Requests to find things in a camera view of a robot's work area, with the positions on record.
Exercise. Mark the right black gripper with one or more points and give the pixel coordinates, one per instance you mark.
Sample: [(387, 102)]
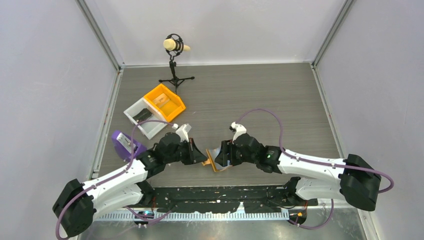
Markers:
[(227, 147)]

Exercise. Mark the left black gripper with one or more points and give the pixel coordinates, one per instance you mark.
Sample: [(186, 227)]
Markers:
[(194, 155)]

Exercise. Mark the orange leather card holder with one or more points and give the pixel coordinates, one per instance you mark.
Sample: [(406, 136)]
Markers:
[(212, 154)]

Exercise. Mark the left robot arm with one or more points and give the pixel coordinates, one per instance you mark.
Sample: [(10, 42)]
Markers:
[(80, 203)]

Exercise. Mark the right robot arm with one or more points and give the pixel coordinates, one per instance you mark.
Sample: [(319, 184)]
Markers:
[(350, 179)]

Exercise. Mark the card in orange bin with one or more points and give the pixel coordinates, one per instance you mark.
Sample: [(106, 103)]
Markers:
[(161, 100)]

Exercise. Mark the black card in white bin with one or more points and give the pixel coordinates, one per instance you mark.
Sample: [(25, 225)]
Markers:
[(143, 115)]

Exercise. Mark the orange plastic bin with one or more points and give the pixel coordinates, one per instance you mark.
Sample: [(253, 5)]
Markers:
[(172, 109)]

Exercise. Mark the white plastic bin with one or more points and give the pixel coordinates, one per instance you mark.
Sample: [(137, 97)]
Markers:
[(148, 129)]

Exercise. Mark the purple plastic bin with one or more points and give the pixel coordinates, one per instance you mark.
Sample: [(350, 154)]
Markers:
[(121, 144)]

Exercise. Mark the black microphone tripod stand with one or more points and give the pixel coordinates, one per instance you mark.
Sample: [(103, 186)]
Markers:
[(175, 80)]

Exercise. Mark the beige microphone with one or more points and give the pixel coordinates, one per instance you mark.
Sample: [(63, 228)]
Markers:
[(175, 45)]

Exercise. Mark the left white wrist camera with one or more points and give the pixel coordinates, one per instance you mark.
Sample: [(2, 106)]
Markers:
[(182, 131)]

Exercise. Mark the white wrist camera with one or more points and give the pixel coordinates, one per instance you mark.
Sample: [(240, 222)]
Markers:
[(182, 131), (237, 130)]

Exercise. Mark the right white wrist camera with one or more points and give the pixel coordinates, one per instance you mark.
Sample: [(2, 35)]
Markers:
[(237, 130)]

